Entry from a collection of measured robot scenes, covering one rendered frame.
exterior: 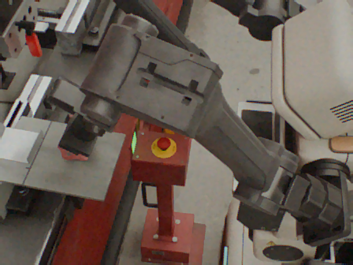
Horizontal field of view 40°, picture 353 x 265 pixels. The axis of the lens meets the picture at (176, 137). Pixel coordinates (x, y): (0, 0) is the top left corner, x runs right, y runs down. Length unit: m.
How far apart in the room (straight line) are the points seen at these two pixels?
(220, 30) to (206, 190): 1.07
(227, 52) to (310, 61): 1.95
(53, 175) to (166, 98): 0.68
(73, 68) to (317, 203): 0.90
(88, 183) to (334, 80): 0.58
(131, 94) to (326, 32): 0.46
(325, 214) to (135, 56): 0.46
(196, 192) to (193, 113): 1.75
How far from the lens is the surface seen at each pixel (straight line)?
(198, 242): 2.09
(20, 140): 1.19
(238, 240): 1.81
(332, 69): 0.79
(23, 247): 1.19
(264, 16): 1.04
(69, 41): 1.48
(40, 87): 1.33
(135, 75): 0.48
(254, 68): 2.70
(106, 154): 1.12
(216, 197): 2.20
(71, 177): 1.10
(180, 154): 1.38
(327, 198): 0.83
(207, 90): 0.48
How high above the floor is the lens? 1.93
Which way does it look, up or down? 55 degrees down
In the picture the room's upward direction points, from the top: straight up
